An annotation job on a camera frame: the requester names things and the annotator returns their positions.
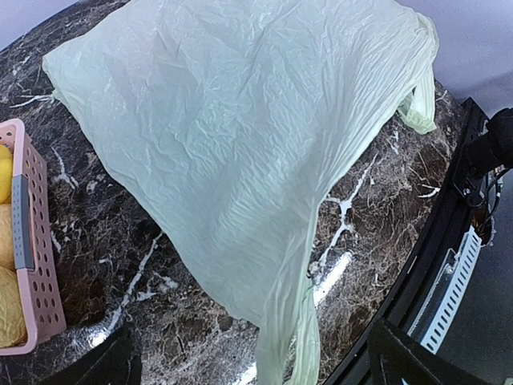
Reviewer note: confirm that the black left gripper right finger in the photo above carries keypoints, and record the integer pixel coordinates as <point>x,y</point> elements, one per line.
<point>395,358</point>

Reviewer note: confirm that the pink plastic basket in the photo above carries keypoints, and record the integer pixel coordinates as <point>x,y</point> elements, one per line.
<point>38,287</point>

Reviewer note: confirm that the black front rail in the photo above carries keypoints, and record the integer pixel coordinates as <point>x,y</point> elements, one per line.
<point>450,219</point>

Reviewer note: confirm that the white slotted cable duct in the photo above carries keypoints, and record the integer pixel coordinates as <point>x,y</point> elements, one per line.
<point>446,294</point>

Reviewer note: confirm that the yellow toy lemon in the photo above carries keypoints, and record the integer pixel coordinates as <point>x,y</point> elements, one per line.
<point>6,173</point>

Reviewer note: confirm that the light green plastic bag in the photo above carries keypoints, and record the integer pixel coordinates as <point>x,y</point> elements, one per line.
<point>230,122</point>

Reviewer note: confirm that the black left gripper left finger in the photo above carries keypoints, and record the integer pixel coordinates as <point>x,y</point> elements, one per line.
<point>115,361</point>

